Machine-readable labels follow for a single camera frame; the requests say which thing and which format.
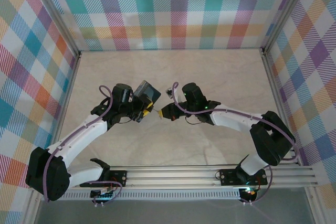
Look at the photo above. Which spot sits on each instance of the dark teal tin box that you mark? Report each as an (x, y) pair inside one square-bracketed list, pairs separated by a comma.
[(151, 93)]

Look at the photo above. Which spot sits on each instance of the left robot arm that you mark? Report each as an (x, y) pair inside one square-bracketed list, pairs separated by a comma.
[(78, 137)]

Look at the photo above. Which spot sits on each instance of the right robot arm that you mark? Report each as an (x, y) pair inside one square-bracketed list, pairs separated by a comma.
[(236, 120)]

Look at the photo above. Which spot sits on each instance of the left controller board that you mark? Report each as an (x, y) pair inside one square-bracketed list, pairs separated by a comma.
[(101, 195)]

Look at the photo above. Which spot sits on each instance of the controller board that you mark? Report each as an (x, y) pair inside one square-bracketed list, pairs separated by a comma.
[(101, 195), (249, 193)]

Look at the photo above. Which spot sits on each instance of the right controller board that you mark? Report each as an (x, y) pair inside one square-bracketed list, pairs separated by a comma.
[(249, 193)]

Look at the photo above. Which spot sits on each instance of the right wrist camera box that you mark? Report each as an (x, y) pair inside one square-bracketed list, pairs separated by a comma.
[(170, 92)]

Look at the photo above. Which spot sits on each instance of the aluminium table side rail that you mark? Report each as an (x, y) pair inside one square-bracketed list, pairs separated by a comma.
[(68, 90), (273, 85)]

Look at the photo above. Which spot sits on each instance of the aluminium mounting rail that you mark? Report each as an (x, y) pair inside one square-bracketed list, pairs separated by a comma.
[(170, 176)]

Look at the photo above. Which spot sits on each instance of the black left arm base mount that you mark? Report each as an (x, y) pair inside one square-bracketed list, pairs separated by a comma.
[(118, 178)]

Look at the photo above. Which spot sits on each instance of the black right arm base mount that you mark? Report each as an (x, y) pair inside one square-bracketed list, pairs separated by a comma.
[(228, 176)]

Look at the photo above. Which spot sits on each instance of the aluminium frame post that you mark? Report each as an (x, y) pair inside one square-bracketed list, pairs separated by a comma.
[(286, 11), (52, 11)]

